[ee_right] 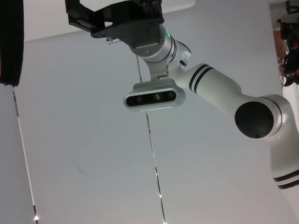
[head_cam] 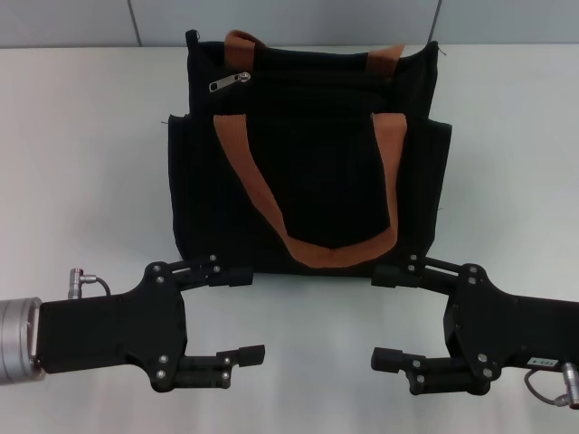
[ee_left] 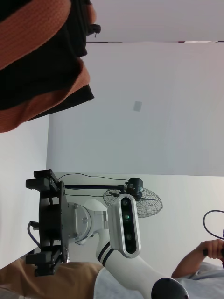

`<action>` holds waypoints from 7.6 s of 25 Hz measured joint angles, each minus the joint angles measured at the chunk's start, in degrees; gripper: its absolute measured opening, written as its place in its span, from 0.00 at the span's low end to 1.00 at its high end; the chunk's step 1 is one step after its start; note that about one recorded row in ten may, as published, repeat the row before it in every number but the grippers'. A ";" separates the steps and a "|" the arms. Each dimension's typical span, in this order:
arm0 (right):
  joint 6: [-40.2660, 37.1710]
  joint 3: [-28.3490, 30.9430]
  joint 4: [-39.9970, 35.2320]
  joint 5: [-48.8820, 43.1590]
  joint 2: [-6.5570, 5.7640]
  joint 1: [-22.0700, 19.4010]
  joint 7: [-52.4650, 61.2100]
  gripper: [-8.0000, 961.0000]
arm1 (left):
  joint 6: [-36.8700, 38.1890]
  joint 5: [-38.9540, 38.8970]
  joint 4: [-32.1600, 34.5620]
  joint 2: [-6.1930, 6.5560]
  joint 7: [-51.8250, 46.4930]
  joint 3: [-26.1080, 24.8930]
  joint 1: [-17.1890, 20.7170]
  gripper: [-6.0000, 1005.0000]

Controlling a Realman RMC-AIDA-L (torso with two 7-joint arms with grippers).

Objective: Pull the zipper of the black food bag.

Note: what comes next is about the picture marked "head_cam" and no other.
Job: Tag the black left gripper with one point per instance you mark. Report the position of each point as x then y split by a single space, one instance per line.
113 330

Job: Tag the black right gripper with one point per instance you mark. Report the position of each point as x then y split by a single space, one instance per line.
520 330

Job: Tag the silver zipper pull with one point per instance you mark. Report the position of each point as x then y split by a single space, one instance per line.
226 83

